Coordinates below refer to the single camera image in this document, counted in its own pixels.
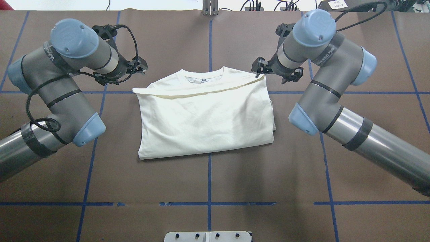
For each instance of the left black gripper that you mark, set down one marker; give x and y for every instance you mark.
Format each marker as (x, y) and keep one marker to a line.
(124, 68)

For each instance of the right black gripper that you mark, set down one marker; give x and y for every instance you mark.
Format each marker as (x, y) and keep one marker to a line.
(276, 68)

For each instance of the cream long-sleeve cat shirt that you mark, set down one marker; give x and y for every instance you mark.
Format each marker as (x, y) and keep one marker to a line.
(189, 113)

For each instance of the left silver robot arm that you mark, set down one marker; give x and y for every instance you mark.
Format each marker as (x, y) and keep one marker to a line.
(57, 110)

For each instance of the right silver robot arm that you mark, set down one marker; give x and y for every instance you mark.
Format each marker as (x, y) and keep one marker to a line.
(314, 37)

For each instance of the aluminium frame post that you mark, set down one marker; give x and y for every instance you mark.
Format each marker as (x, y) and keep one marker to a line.
(210, 7)

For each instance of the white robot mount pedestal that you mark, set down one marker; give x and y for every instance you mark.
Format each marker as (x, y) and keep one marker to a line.
(209, 236)

